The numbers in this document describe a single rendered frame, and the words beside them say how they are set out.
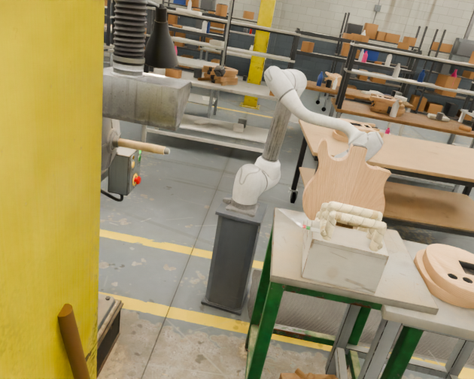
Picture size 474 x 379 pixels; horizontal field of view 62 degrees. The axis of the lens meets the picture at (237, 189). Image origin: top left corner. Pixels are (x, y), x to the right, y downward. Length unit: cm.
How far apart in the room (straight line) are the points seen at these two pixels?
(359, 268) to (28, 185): 122
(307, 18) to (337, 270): 1124
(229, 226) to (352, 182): 90
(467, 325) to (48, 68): 156
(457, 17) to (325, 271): 1211
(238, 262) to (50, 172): 204
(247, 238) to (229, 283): 36
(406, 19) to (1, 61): 1262
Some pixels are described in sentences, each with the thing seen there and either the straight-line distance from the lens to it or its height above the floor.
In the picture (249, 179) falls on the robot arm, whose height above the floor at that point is 92.
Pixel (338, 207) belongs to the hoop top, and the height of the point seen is 120.
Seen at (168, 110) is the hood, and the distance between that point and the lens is 134.
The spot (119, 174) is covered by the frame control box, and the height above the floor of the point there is 102.
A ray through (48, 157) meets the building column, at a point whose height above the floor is 160.
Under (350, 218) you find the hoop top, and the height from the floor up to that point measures 121.
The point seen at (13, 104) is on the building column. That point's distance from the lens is 42.
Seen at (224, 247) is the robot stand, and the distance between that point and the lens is 243.
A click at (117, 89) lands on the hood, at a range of 138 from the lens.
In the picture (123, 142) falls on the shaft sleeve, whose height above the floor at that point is 126.
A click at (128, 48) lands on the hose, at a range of 139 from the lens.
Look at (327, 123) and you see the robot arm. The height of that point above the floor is 134.
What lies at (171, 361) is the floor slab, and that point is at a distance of 238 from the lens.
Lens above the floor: 178
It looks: 24 degrees down
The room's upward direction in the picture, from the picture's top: 10 degrees clockwise
